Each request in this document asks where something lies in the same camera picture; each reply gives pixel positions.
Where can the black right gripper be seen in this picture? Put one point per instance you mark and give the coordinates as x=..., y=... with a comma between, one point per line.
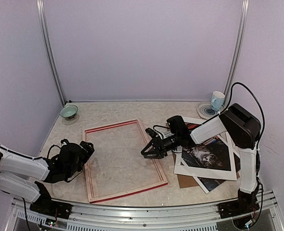
x=162, y=149

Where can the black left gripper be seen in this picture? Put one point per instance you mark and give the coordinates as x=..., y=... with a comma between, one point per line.
x=90, y=150

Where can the red wooden picture frame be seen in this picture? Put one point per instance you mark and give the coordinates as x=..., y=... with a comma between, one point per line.
x=122, y=161

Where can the cat and books photo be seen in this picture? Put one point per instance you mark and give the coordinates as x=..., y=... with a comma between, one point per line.
x=209, y=163

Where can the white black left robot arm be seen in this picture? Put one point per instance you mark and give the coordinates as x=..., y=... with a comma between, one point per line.
x=24, y=176

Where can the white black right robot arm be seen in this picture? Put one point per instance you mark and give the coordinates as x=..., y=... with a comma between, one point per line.
x=243, y=128

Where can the green ceramic bowl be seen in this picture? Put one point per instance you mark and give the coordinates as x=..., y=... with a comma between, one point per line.
x=69, y=111

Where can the round swirl pattern plate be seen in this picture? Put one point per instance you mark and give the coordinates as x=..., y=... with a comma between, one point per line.
x=204, y=110

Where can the light blue ceramic mug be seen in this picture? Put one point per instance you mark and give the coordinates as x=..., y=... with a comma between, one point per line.
x=217, y=100

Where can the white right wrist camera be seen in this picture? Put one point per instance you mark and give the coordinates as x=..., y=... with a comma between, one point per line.
x=153, y=133

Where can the brown frame backing board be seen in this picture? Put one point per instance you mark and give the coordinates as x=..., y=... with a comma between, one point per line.
x=186, y=180

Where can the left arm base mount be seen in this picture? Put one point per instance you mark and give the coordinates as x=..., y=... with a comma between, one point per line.
x=47, y=206

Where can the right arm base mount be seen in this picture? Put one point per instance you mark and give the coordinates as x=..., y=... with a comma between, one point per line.
x=238, y=207

